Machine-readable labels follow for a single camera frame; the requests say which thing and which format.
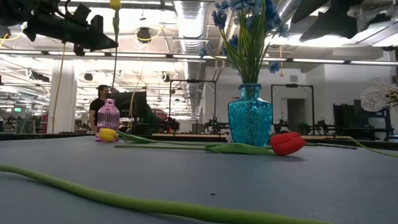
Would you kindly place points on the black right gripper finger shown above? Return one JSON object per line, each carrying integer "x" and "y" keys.
{"x": 311, "y": 9}
{"x": 339, "y": 25}

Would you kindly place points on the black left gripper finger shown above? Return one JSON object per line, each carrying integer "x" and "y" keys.
{"x": 101, "y": 40}

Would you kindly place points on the yellow artificial tulip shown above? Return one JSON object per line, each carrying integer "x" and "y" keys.
{"x": 116, "y": 21}
{"x": 107, "y": 134}

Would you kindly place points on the blue artificial flower bunch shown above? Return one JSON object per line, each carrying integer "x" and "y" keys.
{"x": 248, "y": 56}

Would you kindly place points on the white artificial flower bunch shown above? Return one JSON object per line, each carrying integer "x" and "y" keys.
{"x": 376, "y": 96}

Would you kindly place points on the pink ribbed glass vase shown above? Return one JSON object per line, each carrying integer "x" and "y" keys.
{"x": 109, "y": 116}

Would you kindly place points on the blue patterned glass vase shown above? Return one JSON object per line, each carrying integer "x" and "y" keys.
{"x": 250, "y": 118}

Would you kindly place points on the black ceiling dome fixture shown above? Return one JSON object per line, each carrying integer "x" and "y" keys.
{"x": 144, "y": 34}

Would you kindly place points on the long ceiling light bar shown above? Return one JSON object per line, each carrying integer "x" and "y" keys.
{"x": 149, "y": 55}

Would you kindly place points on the person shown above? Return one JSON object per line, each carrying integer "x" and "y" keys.
{"x": 94, "y": 107}

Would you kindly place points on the white round column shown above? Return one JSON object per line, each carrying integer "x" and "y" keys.
{"x": 63, "y": 99}

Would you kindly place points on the black monitor screen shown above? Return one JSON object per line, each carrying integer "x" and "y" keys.
{"x": 133, "y": 104}

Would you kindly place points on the green exit sign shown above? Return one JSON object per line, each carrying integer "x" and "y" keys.
{"x": 17, "y": 109}

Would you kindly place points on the black desk with monitor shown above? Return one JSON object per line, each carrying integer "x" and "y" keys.
{"x": 345, "y": 118}

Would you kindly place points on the black metal frame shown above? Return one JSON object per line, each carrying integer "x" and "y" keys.
{"x": 292, "y": 85}

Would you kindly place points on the silver ventilation duct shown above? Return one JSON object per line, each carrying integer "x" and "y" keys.
{"x": 189, "y": 25}

